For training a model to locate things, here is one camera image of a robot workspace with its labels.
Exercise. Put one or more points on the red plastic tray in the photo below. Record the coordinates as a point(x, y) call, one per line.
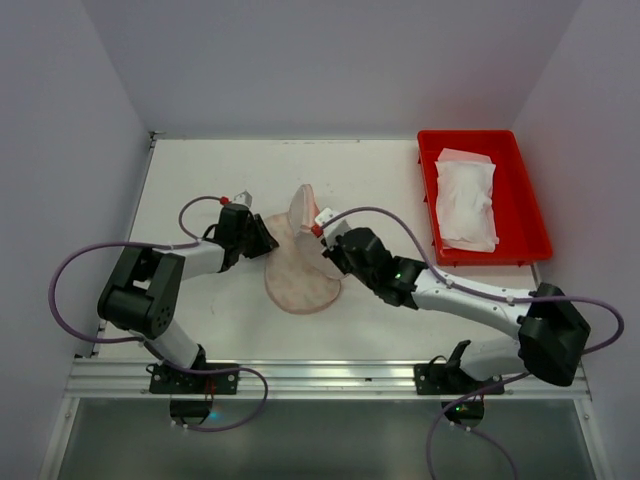
point(523, 238)

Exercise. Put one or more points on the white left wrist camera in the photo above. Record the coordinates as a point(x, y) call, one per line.
point(243, 198)

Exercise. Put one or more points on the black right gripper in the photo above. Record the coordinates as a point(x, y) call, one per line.
point(338, 251)

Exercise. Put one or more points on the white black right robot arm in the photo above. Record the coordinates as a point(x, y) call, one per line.
point(542, 333)

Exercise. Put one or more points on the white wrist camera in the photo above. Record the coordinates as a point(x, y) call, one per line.
point(329, 226)
point(243, 198)

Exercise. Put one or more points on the floral pink laundry bag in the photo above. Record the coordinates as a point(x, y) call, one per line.
point(297, 278)

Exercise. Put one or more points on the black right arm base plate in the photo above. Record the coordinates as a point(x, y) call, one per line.
point(436, 380)

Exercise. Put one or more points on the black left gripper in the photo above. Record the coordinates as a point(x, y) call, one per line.
point(252, 233)

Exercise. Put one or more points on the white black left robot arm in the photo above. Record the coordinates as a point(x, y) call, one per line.
point(142, 291)

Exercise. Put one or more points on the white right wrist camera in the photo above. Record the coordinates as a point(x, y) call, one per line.
point(329, 226)

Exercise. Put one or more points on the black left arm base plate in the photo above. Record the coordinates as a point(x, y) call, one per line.
point(223, 380)

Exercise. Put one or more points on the aluminium mounting rail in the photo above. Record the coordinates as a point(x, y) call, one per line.
point(300, 380)

